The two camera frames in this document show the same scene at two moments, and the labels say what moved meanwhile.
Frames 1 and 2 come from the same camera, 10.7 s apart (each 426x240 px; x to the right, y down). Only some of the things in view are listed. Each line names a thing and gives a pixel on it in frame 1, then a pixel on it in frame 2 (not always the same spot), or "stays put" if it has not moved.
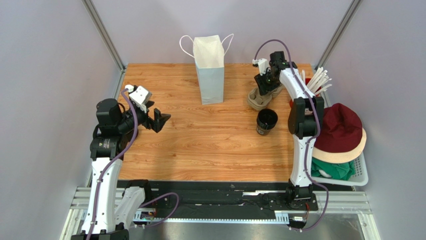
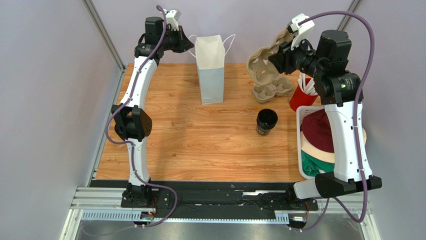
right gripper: [263, 86] → [284, 57]
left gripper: [156, 124] → [183, 44]
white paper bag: [209, 54] stays put
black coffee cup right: [266, 120] stays put
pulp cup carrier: [256, 101] → [261, 70]
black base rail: [226, 199] stays put
